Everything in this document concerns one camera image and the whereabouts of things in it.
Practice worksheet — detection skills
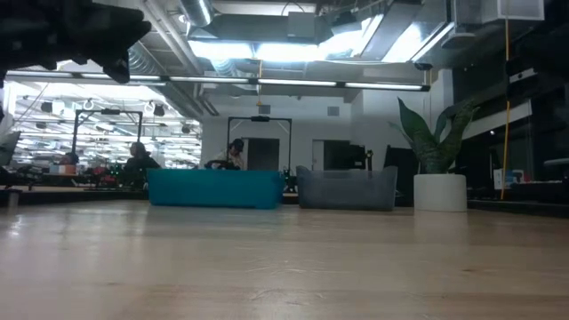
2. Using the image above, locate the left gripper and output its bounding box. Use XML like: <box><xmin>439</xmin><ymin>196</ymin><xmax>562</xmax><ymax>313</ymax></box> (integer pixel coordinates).
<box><xmin>0</xmin><ymin>0</ymin><xmax>153</xmax><ymax>85</ymax></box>

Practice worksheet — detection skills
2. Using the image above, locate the grey chair back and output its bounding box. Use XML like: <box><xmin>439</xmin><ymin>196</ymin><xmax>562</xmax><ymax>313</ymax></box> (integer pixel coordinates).
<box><xmin>0</xmin><ymin>131</ymin><xmax>21</xmax><ymax>168</ymax></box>

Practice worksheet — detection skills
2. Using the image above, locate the white plant pot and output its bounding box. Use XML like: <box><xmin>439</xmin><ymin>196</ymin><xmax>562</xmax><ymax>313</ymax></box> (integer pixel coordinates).
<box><xmin>413</xmin><ymin>172</ymin><xmax>469</xmax><ymax>213</ymax></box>

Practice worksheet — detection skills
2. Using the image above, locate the white ceiling duct box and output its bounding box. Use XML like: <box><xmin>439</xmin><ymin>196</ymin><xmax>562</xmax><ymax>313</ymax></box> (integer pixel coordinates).
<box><xmin>442</xmin><ymin>0</ymin><xmax>546</xmax><ymax>49</ymax></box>

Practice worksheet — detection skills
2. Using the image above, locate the grey ceiling unit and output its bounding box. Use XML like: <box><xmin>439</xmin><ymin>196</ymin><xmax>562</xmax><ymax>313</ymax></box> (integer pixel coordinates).
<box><xmin>286</xmin><ymin>12</ymin><xmax>334</xmax><ymax>44</ymax></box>

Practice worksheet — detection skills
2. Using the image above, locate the grey felt bin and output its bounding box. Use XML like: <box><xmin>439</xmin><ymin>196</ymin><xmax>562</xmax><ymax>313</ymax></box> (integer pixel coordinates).
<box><xmin>295</xmin><ymin>164</ymin><xmax>399</xmax><ymax>212</ymax></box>

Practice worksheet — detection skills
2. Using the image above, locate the green snake plant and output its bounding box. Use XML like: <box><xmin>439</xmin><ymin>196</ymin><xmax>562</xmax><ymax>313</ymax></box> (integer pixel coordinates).
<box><xmin>387</xmin><ymin>96</ymin><xmax>481</xmax><ymax>175</ymax></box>

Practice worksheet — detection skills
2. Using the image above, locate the black monitor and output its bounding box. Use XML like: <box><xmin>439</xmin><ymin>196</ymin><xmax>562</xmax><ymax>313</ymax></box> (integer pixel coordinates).
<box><xmin>382</xmin><ymin>144</ymin><xmax>420</xmax><ymax>206</ymax></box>
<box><xmin>323</xmin><ymin>140</ymin><xmax>369</xmax><ymax>171</ymax></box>

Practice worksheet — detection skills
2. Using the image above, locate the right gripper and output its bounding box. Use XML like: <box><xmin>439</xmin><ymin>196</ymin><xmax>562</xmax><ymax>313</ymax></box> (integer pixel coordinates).
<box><xmin>505</xmin><ymin>38</ymin><xmax>569</xmax><ymax>113</ymax></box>

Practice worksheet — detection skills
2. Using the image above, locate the long ceiling light bar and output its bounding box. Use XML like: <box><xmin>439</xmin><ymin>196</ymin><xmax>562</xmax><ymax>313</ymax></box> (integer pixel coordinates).
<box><xmin>0</xmin><ymin>68</ymin><xmax>431</xmax><ymax>93</ymax></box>

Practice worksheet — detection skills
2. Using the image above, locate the blue felt bin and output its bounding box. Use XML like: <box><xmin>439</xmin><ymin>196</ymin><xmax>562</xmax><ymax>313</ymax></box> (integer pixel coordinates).
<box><xmin>146</xmin><ymin>167</ymin><xmax>285</xmax><ymax>211</ymax></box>

